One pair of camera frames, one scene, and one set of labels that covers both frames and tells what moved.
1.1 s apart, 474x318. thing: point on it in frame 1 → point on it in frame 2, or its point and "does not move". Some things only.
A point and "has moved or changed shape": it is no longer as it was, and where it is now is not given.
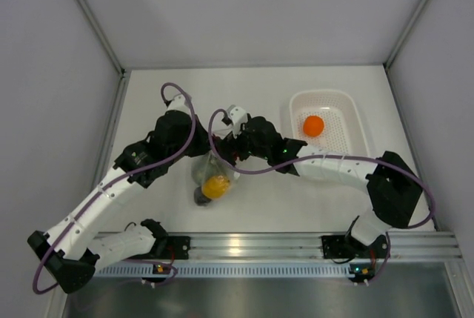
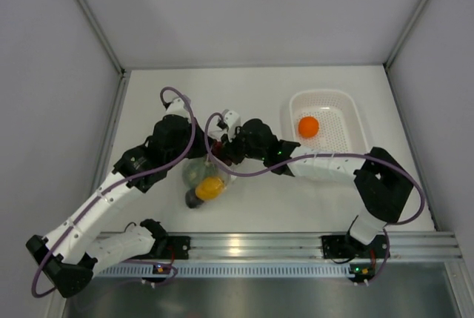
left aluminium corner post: [91, 18] does not move
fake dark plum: [200, 198] → [192, 199]
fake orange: [313, 125] has moved or changed shape
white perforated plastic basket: [339, 112] does not move
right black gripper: [230, 144] does not move
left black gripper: [203, 146] does not move
